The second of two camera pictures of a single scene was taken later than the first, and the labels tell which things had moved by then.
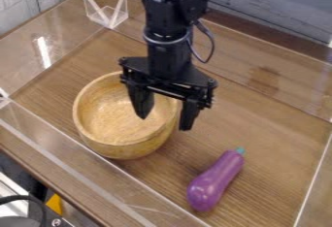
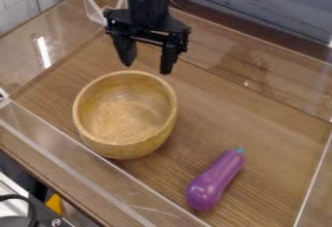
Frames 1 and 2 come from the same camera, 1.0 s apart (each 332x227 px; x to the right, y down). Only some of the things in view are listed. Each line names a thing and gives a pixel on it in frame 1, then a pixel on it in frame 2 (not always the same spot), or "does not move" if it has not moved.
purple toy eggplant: x=212 y=184 does not move
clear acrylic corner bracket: x=106 y=16 does not move
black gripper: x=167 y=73 to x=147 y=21
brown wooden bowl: x=110 y=125 does not move
